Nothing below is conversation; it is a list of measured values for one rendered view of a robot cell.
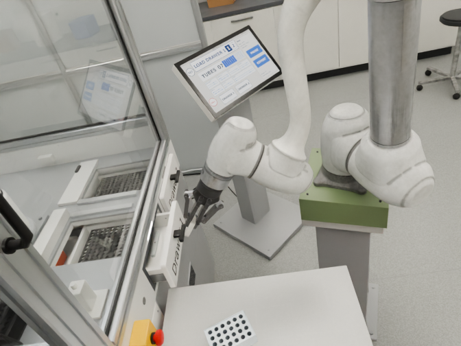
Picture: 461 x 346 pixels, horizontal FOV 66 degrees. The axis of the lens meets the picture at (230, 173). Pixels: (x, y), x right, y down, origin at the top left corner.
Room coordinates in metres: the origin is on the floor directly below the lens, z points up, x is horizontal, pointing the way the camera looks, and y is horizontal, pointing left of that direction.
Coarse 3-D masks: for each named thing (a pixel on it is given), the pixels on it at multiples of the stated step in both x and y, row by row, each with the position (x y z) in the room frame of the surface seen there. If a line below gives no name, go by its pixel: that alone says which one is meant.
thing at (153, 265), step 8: (160, 216) 0.96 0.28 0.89; (168, 216) 0.96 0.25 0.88; (160, 224) 0.96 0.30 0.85; (160, 232) 0.94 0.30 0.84; (152, 240) 0.91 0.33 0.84; (160, 240) 0.90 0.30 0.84; (160, 248) 0.86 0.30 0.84; (160, 256) 0.82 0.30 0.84; (152, 264) 0.80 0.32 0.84; (160, 264) 0.79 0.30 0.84; (152, 272) 0.72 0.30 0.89; (160, 272) 0.72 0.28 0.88; (152, 280) 0.72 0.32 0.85; (160, 280) 0.72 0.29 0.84
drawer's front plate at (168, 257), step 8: (176, 200) 0.98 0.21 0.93; (176, 208) 0.95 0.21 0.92; (176, 216) 0.92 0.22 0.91; (168, 224) 0.86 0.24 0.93; (176, 224) 0.89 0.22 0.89; (168, 232) 0.83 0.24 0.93; (168, 240) 0.79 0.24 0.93; (176, 240) 0.84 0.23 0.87; (168, 248) 0.76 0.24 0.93; (176, 248) 0.82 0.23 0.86; (168, 256) 0.74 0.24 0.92; (168, 264) 0.72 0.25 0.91; (176, 264) 0.76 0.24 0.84; (168, 272) 0.70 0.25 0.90; (176, 272) 0.74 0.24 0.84; (168, 280) 0.70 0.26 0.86; (176, 280) 0.72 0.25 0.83
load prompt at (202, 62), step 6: (228, 42) 1.79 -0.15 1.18; (234, 42) 1.80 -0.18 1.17; (222, 48) 1.75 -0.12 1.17; (228, 48) 1.76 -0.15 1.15; (234, 48) 1.77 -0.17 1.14; (210, 54) 1.70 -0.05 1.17; (216, 54) 1.71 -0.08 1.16; (222, 54) 1.72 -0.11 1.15; (198, 60) 1.65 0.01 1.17; (204, 60) 1.66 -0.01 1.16; (210, 60) 1.67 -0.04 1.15; (216, 60) 1.68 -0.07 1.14; (192, 66) 1.62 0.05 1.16; (198, 66) 1.63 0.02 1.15; (204, 66) 1.64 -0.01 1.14
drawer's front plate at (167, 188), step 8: (168, 160) 1.25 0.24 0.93; (168, 168) 1.19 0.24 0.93; (168, 176) 1.14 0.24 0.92; (168, 184) 1.11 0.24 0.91; (176, 184) 1.20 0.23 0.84; (168, 192) 1.08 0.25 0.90; (176, 192) 1.16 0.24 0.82; (160, 200) 1.02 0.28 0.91; (168, 200) 1.05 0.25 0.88; (168, 208) 1.02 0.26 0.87
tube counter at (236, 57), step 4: (236, 52) 1.75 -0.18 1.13; (240, 52) 1.76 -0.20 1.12; (228, 56) 1.72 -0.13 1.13; (232, 56) 1.73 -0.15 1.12; (236, 56) 1.73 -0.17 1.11; (240, 56) 1.74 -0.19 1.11; (244, 56) 1.75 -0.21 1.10; (224, 60) 1.69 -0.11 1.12; (228, 60) 1.70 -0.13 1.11; (232, 60) 1.71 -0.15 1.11; (236, 60) 1.72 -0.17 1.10; (216, 64) 1.67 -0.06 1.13; (220, 64) 1.67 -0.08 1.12; (224, 64) 1.68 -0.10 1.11; (228, 64) 1.69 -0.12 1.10; (232, 64) 1.69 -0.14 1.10; (220, 68) 1.65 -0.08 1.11; (224, 68) 1.66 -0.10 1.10
